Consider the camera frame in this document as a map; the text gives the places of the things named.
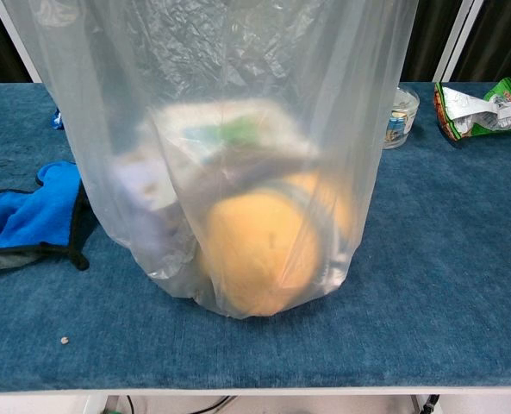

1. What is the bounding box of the translucent white plastic bag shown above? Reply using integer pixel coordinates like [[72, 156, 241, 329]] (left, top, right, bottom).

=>
[[3, 0, 415, 321]]

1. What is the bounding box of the green snack packet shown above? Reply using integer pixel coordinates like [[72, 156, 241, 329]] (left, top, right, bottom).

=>
[[433, 77, 511, 143]]

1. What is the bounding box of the round yellow bread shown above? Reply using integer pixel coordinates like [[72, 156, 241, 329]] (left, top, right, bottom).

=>
[[287, 170, 356, 247], [199, 193, 326, 317]]

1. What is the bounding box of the white packet with teal print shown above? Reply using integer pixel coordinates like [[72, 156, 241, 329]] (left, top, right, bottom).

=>
[[150, 98, 321, 174]]

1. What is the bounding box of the pale purple packet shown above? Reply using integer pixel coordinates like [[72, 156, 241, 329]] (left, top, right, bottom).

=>
[[110, 150, 185, 262]]

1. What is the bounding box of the clear plastic cup with candies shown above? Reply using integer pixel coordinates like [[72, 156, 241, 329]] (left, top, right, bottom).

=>
[[382, 85, 421, 151]]

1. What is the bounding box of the blue table cover cloth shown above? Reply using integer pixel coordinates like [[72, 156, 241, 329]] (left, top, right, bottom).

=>
[[0, 81, 511, 396]]

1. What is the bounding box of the blue cloth with black trim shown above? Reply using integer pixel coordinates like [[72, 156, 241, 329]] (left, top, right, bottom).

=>
[[0, 160, 97, 272]]

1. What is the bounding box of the grey cloth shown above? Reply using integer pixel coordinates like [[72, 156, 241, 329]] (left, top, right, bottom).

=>
[[0, 248, 46, 277]]

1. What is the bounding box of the black floor cable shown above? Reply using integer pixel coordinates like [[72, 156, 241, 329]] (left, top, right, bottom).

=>
[[123, 394, 239, 414]]

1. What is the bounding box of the white frame post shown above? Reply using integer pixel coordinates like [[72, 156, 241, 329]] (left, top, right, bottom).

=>
[[432, 0, 485, 84], [0, 0, 46, 84]]

